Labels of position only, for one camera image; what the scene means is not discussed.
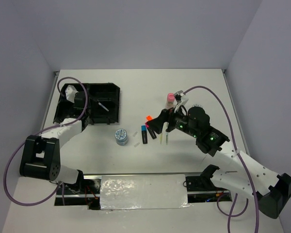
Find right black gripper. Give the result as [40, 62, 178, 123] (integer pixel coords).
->
[146, 102, 199, 138]

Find blue slim pen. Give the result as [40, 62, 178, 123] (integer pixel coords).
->
[98, 102, 109, 112]

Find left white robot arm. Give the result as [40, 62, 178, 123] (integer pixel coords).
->
[19, 91, 89, 194]

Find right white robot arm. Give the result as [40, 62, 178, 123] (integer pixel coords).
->
[146, 106, 291, 219]

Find pink capped small bottle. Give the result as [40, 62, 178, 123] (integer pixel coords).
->
[165, 93, 175, 109]

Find orange highlighter marker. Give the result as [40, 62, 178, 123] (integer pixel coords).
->
[146, 116, 153, 121]

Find pink highlighter marker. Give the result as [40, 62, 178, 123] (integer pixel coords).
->
[145, 123, 157, 139]

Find blue highlighter marker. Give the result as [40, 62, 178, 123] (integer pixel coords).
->
[141, 125, 147, 144]

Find blue patterned round tin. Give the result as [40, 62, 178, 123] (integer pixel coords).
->
[114, 129, 129, 146]

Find black compartment organizer tray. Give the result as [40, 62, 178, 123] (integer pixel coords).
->
[53, 83, 120, 125]

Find silver foil covered panel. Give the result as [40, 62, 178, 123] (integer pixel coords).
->
[100, 174, 190, 210]

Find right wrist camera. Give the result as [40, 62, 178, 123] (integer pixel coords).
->
[174, 90, 189, 106]

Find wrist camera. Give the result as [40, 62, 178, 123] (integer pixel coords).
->
[174, 90, 189, 106]
[65, 85, 78, 103]

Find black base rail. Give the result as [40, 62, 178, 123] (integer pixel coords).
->
[54, 173, 232, 210]

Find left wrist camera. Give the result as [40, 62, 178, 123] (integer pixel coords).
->
[65, 85, 78, 103]

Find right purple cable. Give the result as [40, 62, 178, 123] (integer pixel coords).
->
[183, 85, 261, 233]

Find purple cable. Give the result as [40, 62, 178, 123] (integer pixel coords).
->
[2, 77, 90, 206]
[183, 85, 261, 233]

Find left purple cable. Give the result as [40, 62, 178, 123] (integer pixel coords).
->
[2, 77, 90, 206]

